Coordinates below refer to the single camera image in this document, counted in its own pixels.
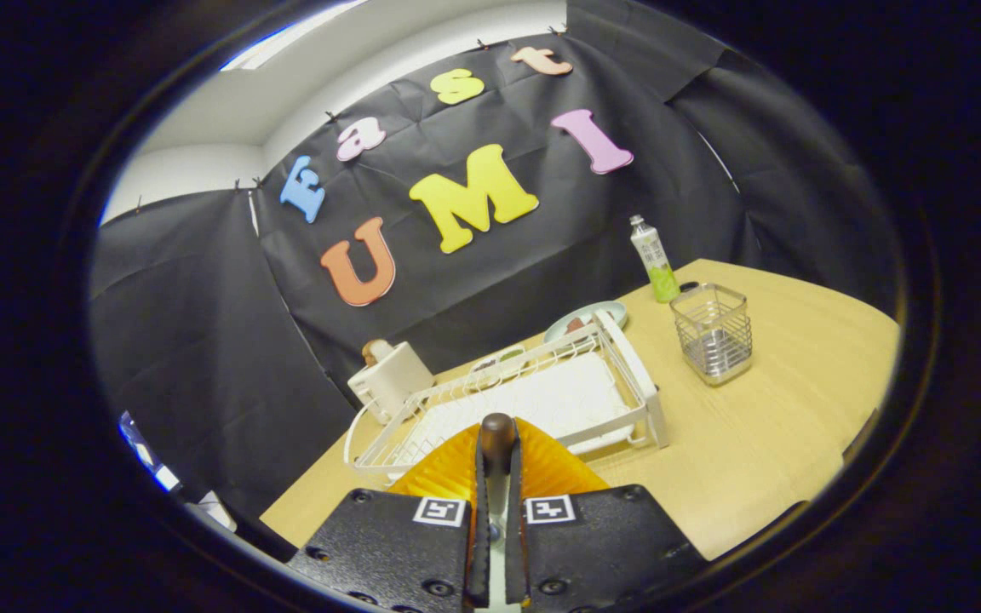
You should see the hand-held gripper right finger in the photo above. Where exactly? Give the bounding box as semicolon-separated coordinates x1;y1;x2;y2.
503;417;707;613

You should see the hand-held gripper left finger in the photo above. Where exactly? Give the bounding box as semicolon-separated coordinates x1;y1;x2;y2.
286;423;492;613

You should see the brown handled spoon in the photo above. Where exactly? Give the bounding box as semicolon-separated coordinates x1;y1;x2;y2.
479;412;518;546

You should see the white dish rack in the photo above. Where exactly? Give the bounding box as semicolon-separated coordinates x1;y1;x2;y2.
343;310;670;478

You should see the wire mesh basket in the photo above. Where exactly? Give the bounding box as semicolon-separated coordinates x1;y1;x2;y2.
669;283;754;387

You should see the small white divided dish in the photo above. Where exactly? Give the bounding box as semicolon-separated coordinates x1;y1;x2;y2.
469;345;530;380

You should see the pale green plate with food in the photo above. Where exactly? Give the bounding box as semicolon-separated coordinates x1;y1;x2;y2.
542;301;628;344

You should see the white toaster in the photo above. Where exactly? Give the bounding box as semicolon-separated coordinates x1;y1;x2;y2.
347;341;436;425

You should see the green label drink bottle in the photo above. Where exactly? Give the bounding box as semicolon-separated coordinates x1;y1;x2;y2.
628;215;681;305

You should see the white toaster cable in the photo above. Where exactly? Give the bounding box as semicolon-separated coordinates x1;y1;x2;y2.
342;400;372;467

